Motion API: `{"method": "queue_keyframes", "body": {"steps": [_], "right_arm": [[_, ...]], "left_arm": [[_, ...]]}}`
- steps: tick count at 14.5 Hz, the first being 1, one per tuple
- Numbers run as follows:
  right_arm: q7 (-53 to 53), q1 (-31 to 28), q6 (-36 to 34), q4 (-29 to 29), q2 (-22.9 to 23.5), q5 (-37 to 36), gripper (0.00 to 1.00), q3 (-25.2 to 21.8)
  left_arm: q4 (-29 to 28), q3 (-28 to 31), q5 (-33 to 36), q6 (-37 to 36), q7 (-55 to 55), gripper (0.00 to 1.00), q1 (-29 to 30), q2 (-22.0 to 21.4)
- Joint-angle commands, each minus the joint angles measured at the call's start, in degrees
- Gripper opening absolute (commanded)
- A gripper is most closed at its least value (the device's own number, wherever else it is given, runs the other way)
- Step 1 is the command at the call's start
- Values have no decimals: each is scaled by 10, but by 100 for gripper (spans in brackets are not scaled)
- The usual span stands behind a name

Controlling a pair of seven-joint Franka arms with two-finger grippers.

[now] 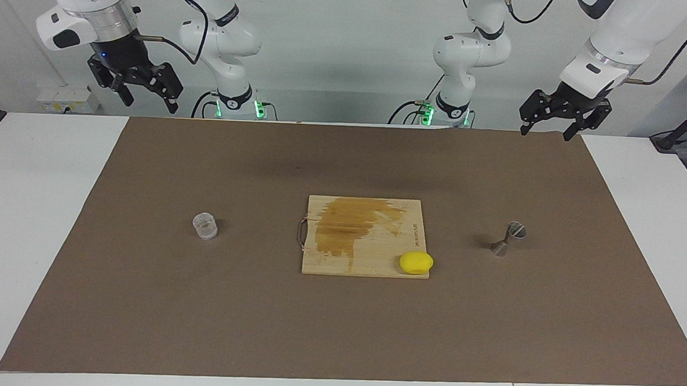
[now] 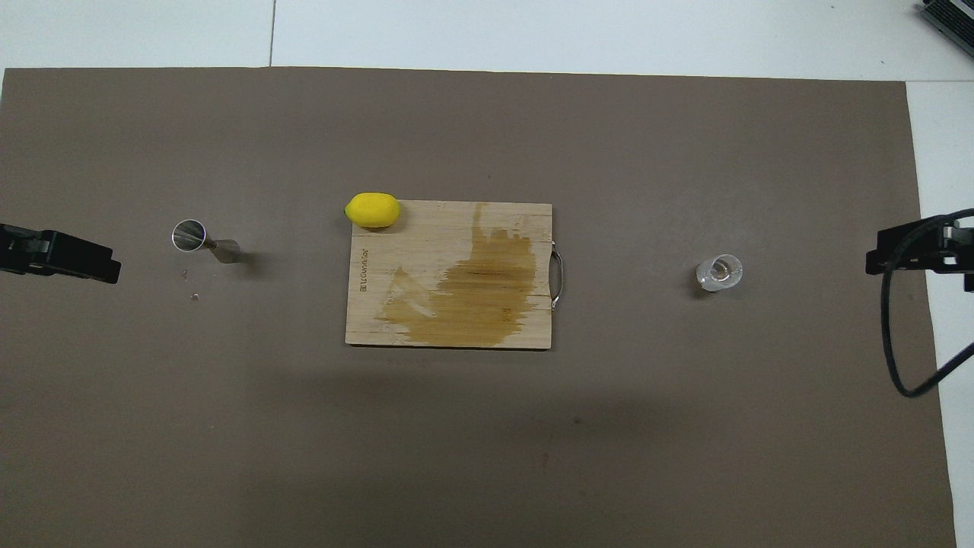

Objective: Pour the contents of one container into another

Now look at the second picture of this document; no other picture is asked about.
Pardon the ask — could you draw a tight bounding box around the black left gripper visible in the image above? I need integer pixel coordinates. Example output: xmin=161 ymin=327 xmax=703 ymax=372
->
xmin=0 ymin=223 xmax=121 ymax=284

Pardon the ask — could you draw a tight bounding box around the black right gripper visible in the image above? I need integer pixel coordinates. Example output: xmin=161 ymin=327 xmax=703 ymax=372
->
xmin=865 ymin=215 xmax=974 ymax=292

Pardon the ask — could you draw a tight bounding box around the steel double jigger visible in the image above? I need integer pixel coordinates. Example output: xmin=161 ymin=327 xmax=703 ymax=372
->
xmin=171 ymin=219 xmax=244 ymax=265

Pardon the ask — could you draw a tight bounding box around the clear glass cup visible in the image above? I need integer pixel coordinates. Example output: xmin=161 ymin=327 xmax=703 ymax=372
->
xmin=695 ymin=254 xmax=743 ymax=293

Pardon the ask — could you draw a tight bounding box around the brown paper table mat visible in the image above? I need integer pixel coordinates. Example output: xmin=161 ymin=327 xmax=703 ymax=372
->
xmin=0 ymin=67 xmax=958 ymax=548

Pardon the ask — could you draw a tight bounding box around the dark ribbed device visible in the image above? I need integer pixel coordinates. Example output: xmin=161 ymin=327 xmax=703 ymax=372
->
xmin=917 ymin=0 xmax=974 ymax=37

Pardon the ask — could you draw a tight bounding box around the yellow lemon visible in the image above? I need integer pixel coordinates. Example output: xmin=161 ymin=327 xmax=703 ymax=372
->
xmin=345 ymin=192 xmax=401 ymax=230

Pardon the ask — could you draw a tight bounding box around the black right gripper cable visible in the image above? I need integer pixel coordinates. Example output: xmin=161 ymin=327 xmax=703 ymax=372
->
xmin=881 ymin=208 xmax=974 ymax=398

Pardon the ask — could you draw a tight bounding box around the wooden cutting board, metal handle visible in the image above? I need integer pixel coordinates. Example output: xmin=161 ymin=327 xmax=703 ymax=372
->
xmin=345 ymin=200 xmax=564 ymax=351

